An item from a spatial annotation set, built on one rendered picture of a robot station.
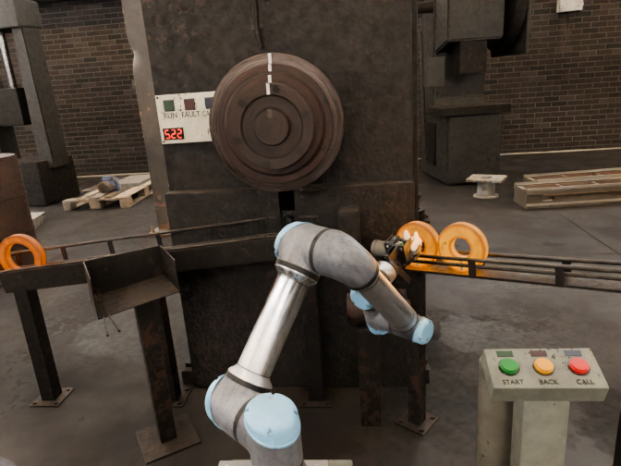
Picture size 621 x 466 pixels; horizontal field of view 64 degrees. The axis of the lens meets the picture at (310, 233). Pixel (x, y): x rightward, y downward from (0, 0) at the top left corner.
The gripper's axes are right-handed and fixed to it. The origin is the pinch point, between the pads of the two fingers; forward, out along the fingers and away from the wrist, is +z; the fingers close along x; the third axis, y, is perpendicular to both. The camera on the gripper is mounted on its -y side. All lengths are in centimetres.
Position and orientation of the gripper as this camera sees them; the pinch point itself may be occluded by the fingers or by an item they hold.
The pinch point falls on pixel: (418, 239)
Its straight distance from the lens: 167.8
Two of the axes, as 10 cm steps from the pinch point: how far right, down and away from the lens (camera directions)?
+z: 6.0, -5.4, 5.9
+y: -2.6, -8.3, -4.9
